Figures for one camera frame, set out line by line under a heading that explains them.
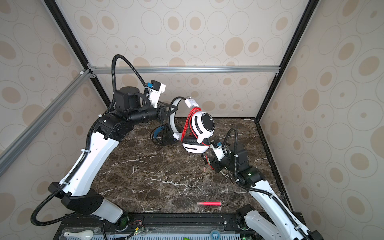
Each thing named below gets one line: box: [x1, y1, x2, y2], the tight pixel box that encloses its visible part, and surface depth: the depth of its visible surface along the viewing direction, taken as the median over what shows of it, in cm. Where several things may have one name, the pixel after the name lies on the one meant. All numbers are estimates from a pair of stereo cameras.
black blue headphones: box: [150, 122, 179, 146], surface depth 107 cm
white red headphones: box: [168, 96, 215, 154], surface depth 51 cm
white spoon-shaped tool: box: [63, 230, 94, 240], surface depth 71 cm
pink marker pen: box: [196, 202, 222, 206], surface depth 81 cm
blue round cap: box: [210, 229, 221, 240], surface depth 71 cm
